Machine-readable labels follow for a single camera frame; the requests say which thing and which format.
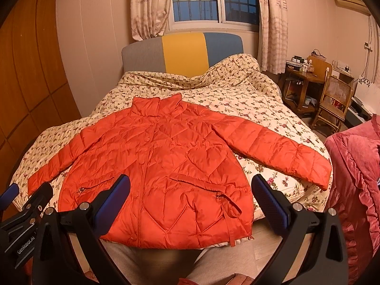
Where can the floral curtain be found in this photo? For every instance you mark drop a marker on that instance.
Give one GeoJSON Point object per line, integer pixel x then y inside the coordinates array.
{"type": "Point", "coordinates": [273, 35]}
{"type": "Point", "coordinates": [149, 18]}

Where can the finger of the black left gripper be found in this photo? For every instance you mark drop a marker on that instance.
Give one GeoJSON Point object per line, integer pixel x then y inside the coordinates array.
{"type": "Point", "coordinates": [8, 196]}
{"type": "Point", "coordinates": [37, 202]}

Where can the right floral curtain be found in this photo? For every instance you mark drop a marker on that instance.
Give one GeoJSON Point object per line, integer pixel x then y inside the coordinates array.
{"type": "Point", "coordinates": [273, 35]}

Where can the wooden desk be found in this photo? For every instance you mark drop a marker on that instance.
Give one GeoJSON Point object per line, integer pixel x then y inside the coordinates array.
{"type": "Point", "coordinates": [303, 84]}

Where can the left floral curtain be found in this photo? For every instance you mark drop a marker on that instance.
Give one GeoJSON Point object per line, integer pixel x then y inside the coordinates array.
{"type": "Point", "coordinates": [149, 18]}

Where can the wooden wardrobe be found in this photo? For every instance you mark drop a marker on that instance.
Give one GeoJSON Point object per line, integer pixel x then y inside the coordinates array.
{"type": "Point", "coordinates": [35, 93]}

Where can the orange quilted down jacket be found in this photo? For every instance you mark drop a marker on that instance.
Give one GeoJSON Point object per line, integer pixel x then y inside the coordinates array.
{"type": "Point", "coordinates": [188, 189]}

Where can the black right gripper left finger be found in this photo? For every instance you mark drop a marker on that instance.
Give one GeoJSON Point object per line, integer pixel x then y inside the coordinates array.
{"type": "Point", "coordinates": [54, 259]}

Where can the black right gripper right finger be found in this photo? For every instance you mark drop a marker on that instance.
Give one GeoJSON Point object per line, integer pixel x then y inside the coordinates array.
{"type": "Point", "coordinates": [326, 260]}

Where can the wooden rattan chair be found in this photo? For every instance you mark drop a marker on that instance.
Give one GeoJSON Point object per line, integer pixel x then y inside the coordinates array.
{"type": "Point", "coordinates": [334, 103]}

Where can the floral bed quilt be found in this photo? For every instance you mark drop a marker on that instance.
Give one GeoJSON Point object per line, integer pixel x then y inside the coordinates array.
{"type": "Point", "coordinates": [234, 86]}

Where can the wall air conditioner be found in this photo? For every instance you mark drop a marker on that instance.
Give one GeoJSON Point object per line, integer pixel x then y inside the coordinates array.
{"type": "Point", "coordinates": [355, 5]}

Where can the grey yellow blue headboard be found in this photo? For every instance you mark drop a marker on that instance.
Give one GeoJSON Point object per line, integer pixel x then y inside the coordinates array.
{"type": "Point", "coordinates": [188, 54]}

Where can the pink velvet blanket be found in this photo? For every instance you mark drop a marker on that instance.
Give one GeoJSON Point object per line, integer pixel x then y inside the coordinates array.
{"type": "Point", "coordinates": [354, 194]}

